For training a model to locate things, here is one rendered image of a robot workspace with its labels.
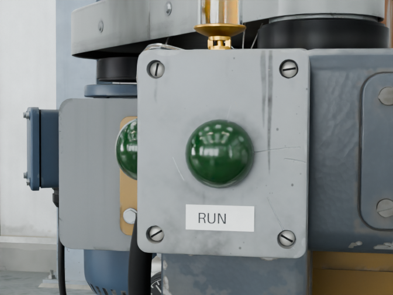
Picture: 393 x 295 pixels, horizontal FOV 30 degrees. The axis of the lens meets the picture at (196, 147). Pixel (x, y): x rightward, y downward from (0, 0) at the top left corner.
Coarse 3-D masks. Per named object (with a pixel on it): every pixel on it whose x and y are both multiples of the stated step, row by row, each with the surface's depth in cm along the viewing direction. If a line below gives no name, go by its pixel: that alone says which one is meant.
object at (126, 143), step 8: (136, 120) 34; (128, 128) 34; (136, 128) 34; (120, 136) 34; (128, 136) 34; (136, 136) 33; (120, 144) 34; (128, 144) 33; (136, 144) 33; (120, 152) 34; (128, 152) 33; (136, 152) 33; (120, 160) 34; (128, 160) 33; (136, 160) 33; (120, 168) 34; (128, 168) 34; (136, 168) 34; (128, 176) 34; (136, 176) 34
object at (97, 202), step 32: (64, 128) 79; (96, 128) 78; (64, 160) 79; (96, 160) 78; (64, 192) 79; (96, 192) 78; (128, 192) 77; (64, 224) 79; (96, 224) 78; (128, 224) 77
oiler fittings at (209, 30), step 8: (200, 24) 39; (208, 24) 39; (216, 24) 39; (224, 24) 39; (232, 24) 39; (200, 32) 40; (208, 32) 39; (216, 32) 39; (224, 32) 39; (232, 32) 39; (240, 32) 40; (208, 40) 40; (216, 40) 40; (224, 40) 40; (208, 48) 40; (216, 48) 39; (224, 48) 39
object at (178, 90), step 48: (144, 96) 32; (192, 96) 32; (240, 96) 32; (288, 96) 31; (144, 144) 32; (288, 144) 31; (144, 192) 32; (192, 192) 32; (240, 192) 32; (288, 192) 31; (144, 240) 33; (192, 240) 32; (240, 240) 32; (288, 240) 32
